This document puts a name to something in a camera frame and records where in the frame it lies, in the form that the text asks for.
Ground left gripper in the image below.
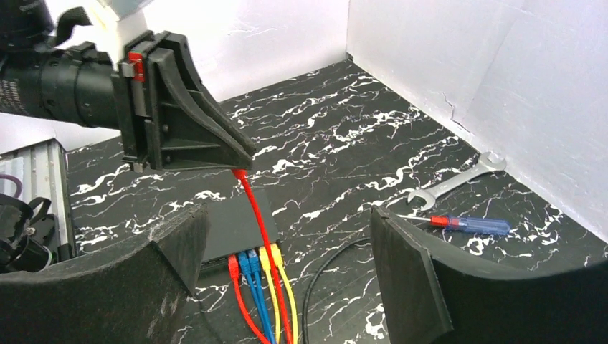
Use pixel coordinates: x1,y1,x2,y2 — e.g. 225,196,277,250
111,30,256,172

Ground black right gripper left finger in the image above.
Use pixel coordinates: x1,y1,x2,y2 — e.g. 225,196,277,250
1,204,209,343

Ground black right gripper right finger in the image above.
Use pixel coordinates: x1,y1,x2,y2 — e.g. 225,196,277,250
370,206,607,343

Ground black network switch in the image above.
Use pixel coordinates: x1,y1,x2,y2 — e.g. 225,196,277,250
201,194,264,271

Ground thick black ethernet cable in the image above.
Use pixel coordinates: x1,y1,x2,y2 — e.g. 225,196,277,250
301,236,372,344

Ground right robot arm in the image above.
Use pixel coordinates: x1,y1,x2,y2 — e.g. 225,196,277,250
1,196,607,343

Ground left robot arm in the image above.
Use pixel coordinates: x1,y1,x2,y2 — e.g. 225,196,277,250
1,1,256,172

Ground silver wrench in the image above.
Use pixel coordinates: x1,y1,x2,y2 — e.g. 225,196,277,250
407,151,508,211

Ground blue handled screwdriver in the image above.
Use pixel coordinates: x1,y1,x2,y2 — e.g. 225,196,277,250
399,215,511,236

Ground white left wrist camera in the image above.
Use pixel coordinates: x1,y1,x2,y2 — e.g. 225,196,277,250
85,0,148,54

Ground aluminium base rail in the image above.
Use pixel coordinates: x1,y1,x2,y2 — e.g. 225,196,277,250
1,139,77,262

